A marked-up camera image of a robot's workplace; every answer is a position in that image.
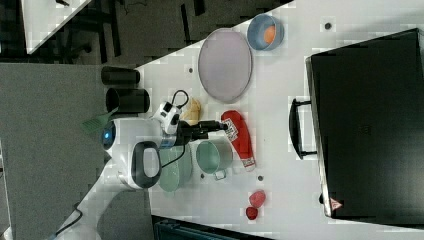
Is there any orange ball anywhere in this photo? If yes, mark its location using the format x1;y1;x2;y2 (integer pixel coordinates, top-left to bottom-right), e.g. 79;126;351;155
263;26;276;44

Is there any red toy strawberry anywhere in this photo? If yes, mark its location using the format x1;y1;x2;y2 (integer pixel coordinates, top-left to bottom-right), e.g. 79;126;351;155
249;190;266;208

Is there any toaster oven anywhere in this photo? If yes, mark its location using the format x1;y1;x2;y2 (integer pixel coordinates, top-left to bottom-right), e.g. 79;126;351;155
305;28;424;229

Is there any red ketchup bottle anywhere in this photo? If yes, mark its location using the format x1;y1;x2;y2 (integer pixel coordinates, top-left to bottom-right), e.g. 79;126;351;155
221;110;256;172

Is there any peeled toy banana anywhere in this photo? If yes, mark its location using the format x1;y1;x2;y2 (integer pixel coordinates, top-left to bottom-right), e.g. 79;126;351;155
181;98;201;125

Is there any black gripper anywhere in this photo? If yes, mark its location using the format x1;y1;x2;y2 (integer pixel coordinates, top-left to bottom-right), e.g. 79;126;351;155
175;120;228;146

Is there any dark red toy fruit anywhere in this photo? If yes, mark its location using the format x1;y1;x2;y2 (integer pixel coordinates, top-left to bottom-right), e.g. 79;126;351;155
245;207;258;220

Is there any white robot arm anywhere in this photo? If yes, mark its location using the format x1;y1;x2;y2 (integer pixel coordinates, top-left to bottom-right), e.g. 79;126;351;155
49;117;228;240

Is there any green mug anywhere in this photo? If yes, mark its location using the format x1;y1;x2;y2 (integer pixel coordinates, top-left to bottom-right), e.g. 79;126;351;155
196;139;233;181

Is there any blue bowl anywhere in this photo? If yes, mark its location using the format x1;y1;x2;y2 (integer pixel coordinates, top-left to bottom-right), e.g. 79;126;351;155
247;14;284;51

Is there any black cable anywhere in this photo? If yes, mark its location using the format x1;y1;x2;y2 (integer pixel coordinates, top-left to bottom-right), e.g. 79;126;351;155
160;89;190;169

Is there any lilac round plate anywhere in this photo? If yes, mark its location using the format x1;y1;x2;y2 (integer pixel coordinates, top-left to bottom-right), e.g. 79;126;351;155
198;28;252;103

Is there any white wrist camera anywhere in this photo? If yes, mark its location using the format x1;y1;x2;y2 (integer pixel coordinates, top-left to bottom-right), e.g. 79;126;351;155
153;102;181;134

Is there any green strainer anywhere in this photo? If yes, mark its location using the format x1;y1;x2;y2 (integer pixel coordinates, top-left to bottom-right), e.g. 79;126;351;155
159;145;193;193

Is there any black cylinder cup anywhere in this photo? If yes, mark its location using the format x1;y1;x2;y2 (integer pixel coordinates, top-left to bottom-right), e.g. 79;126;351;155
106;88;150;114

